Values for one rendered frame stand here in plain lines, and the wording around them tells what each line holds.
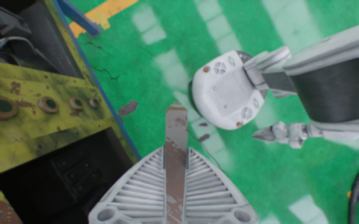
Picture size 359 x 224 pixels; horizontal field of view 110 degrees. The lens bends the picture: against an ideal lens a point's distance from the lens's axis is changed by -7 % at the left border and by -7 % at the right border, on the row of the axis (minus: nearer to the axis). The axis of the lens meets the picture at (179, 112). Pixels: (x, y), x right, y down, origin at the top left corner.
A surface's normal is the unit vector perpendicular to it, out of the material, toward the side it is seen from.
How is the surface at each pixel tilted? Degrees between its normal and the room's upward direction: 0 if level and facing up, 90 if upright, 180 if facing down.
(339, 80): 40
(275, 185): 0
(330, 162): 0
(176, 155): 0
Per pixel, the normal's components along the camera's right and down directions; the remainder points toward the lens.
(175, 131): 0.02, 0.09
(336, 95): -0.63, 0.47
